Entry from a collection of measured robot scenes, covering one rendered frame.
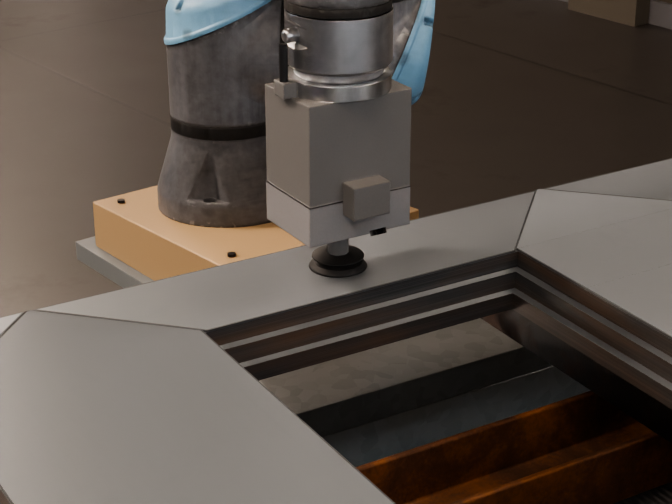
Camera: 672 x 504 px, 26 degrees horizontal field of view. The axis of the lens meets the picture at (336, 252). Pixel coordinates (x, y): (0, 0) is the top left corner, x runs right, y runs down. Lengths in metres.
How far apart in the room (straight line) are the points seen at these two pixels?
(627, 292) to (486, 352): 0.31
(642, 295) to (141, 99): 3.28
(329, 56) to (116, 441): 0.30
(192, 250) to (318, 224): 0.40
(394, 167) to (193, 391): 0.23
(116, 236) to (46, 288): 1.57
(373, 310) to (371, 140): 0.12
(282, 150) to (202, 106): 0.42
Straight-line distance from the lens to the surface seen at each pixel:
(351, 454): 1.29
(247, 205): 1.45
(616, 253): 1.12
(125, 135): 3.95
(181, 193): 1.46
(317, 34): 0.98
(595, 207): 1.20
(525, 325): 1.24
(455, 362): 1.32
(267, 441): 0.86
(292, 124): 1.01
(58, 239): 3.32
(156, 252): 1.46
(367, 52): 0.99
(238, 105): 1.43
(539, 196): 1.21
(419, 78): 1.42
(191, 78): 1.44
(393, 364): 1.31
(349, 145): 1.01
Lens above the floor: 1.30
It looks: 24 degrees down
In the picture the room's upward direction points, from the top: straight up
